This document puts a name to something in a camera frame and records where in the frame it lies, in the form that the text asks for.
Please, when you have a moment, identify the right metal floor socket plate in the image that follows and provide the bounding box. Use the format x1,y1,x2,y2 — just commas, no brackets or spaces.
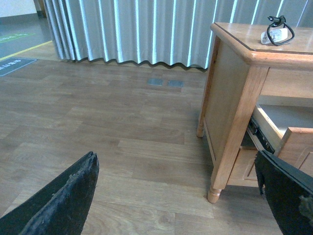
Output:
167,80,184,88

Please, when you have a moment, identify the metal floor socket plate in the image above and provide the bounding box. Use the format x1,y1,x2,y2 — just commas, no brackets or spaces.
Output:
167,80,184,88
147,78,163,86

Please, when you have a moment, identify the wooden drawer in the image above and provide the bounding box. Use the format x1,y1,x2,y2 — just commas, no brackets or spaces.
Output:
227,147,258,187
247,104,313,176

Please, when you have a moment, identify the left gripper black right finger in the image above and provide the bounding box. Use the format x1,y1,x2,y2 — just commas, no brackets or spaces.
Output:
254,150,313,235

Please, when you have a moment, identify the left metal floor socket plate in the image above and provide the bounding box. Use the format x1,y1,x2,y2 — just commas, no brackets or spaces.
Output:
147,78,163,86

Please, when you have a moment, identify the light wooden nightstand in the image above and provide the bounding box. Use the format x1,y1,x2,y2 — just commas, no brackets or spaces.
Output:
197,23,313,203

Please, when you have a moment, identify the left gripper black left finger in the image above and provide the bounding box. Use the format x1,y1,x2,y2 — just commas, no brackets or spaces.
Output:
0,152,99,235

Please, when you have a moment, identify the grey pleated curtain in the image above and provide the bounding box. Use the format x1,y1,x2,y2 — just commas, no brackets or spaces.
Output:
45,0,313,69

